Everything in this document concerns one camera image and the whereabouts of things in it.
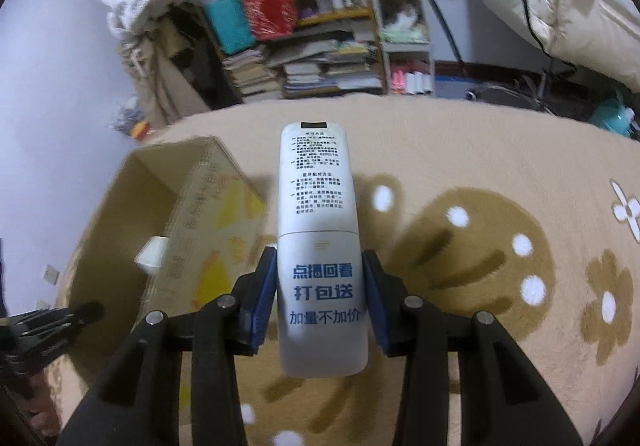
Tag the pink and white rolls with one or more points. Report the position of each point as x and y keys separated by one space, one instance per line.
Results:
x=412 y=82

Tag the dark hanging clothes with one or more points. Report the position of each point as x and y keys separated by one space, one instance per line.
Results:
x=200 y=56

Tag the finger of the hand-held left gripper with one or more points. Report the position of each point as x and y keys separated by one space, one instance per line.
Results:
x=65 y=326

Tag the stack of books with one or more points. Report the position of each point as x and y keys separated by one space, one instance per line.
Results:
x=252 y=73

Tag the calico plush toy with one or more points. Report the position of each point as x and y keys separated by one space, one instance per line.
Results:
x=402 y=15

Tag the wall socket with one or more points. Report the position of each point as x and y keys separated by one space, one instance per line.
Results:
x=52 y=274

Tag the beige brown printed blanket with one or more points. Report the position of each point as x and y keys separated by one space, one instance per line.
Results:
x=475 y=151

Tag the cardboard box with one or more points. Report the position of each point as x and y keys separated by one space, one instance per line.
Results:
x=130 y=196

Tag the red gift bag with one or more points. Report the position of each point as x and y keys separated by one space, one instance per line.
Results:
x=270 y=8

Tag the stack of papers and notebooks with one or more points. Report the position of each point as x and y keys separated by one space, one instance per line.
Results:
x=325 y=68

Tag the teal bag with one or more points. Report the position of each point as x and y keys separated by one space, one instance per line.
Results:
x=229 y=18

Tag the green tissue packet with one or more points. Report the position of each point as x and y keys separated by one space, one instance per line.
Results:
x=405 y=35

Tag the white charger cube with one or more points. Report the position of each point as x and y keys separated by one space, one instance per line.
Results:
x=150 y=256

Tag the person's left hand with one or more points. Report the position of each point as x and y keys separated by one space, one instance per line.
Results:
x=32 y=401

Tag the beige coat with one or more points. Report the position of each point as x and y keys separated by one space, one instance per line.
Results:
x=155 y=91

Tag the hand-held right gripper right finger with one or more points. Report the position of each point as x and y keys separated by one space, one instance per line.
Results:
x=376 y=306

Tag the white slim remote control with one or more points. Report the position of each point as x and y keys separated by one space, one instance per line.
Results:
x=320 y=206

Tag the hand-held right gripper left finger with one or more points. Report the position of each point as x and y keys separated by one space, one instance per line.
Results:
x=262 y=306

